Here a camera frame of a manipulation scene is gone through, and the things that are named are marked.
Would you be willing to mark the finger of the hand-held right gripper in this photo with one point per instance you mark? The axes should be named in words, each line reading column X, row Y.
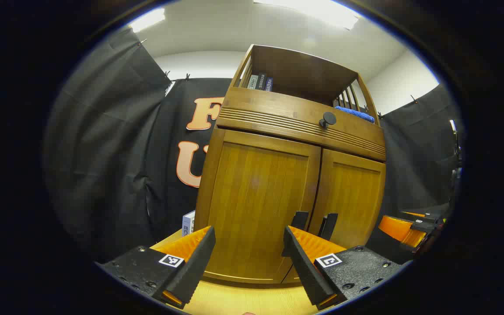
column 394, row 229
column 422, row 225

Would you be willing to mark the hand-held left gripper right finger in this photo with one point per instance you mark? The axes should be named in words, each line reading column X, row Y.
column 304, row 271

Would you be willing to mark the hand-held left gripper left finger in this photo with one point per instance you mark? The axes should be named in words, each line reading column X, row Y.
column 195, row 271

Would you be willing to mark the wooden shoe cabinet door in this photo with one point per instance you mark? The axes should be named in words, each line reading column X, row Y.
column 352, row 192
column 252, row 197

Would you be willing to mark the wooden double-door shoe cabinet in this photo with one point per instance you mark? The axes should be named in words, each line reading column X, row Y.
column 278, row 105

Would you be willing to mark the ribbed wooden cabinet drawer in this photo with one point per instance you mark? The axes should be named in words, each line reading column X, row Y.
column 278, row 116

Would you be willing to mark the white box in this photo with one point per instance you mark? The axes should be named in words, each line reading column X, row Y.
column 188, row 224

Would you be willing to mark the blue towel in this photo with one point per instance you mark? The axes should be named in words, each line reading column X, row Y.
column 355, row 113

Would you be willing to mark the black round knob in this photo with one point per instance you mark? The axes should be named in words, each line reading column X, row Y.
column 328, row 118

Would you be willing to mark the black backdrop cloth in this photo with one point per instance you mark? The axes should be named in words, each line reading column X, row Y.
column 103, row 153

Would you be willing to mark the blue book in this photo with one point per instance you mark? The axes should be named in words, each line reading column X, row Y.
column 268, row 85

